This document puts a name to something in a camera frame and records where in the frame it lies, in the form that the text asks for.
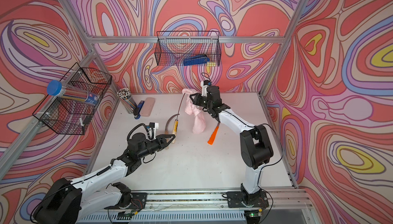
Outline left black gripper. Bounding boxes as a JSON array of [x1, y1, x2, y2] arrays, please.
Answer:
[[136, 135, 175, 161]]

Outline wooden handled sickle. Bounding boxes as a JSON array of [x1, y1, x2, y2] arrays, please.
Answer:
[[164, 113, 179, 135], [172, 94, 185, 144]]

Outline pink rag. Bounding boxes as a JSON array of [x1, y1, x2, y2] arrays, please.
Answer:
[[182, 88, 206, 134]]

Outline orange handled sickle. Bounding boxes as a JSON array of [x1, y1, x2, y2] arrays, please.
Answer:
[[207, 122, 221, 145]]

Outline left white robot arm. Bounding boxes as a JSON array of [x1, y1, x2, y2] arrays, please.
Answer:
[[31, 132, 176, 224]]

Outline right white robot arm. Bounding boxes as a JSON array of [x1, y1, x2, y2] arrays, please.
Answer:
[[189, 85, 274, 195]]

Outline pink case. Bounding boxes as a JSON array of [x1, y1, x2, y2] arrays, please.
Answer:
[[140, 98, 156, 117]]

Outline blue stapler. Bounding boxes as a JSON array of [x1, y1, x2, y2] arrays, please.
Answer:
[[133, 101, 145, 120]]

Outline blue tool in basket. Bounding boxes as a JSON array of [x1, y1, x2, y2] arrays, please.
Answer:
[[183, 54, 210, 66]]

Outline cup of pencils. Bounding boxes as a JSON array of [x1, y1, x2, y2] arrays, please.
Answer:
[[117, 88, 137, 114]]

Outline clear tube blue cap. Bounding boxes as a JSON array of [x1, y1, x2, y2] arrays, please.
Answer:
[[47, 80, 99, 106]]

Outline black wire basket back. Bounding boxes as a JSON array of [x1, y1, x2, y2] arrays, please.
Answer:
[[155, 30, 222, 66]]

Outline black wire basket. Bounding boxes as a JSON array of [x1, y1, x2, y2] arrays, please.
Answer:
[[32, 63, 112, 135], [155, 30, 222, 66]]

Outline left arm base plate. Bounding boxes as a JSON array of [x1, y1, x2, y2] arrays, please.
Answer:
[[105, 192, 147, 211]]

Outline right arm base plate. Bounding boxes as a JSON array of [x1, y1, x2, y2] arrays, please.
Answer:
[[223, 190, 270, 210]]

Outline black wire basket left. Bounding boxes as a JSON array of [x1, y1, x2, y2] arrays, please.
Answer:
[[32, 63, 112, 135]]

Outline aluminium rail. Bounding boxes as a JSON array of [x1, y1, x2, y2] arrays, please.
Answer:
[[85, 188, 317, 224]]

